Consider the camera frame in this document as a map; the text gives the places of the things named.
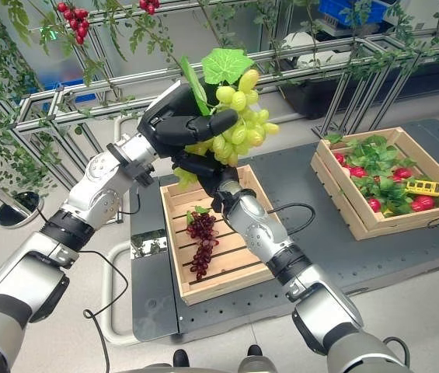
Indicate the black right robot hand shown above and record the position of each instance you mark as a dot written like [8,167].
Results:
[207,173]

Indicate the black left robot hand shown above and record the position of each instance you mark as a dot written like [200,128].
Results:
[172,126]

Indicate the green grape bunch with leaves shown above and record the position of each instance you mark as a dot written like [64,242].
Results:
[242,132]

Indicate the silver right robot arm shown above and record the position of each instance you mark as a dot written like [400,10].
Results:
[258,233]

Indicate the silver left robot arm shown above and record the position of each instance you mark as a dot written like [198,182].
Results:
[87,194]

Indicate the purple grape bunch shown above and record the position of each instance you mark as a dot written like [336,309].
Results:
[203,229]

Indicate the wooden slatted crate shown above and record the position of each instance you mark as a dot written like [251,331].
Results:
[227,268]

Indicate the blue plastic bin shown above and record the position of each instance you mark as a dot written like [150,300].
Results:
[67,87]
[349,9]

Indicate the small red cherry tomato cluster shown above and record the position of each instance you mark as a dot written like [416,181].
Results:
[149,5]

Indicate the red radish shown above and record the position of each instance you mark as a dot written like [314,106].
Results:
[339,158]
[423,203]
[357,171]
[374,204]
[401,173]

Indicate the large red cherry tomato cluster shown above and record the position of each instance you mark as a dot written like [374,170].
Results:
[76,21]

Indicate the white rounded object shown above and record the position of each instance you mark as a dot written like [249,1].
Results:
[308,48]

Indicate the wooden crate with vegetables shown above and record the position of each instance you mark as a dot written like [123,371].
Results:
[359,222]

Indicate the artificial green vine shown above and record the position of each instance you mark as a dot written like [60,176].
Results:
[5,128]

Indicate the green leafy vegetable bunch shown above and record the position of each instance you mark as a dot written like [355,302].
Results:
[374,155]

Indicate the round chrome dome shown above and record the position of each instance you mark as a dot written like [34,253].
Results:
[23,210]

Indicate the dark grey cart platform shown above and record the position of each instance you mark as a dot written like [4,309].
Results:
[359,256]

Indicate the dark right robot foot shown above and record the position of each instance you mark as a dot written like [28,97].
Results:
[255,351]

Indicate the dark robot foot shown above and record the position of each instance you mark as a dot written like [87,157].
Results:
[180,357]
[255,351]

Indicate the dark left robot foot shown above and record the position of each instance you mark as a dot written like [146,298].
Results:
[180,357]

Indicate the silver robot torso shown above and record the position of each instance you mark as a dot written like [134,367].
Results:
[203,368]

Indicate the yellow handheld device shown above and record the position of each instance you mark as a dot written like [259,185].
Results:
[424,187]

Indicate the aluminium trellis frame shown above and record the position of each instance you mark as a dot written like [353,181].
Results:
[87,105]

